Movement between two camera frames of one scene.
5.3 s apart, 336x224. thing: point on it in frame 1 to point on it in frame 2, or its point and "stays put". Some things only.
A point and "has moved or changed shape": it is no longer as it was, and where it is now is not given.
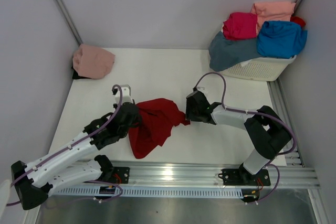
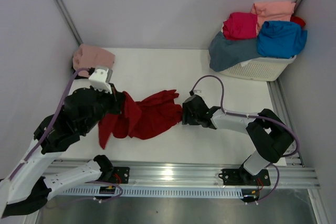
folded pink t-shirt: x=92 y=62 stays put
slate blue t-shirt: x=226 y=53 stays put
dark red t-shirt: x=157 y=117 has moved or changed shape
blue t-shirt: x=281 y=39 stays put
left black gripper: x=136 y=120 to x=116 y=98
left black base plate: x=121 y=174 stays put
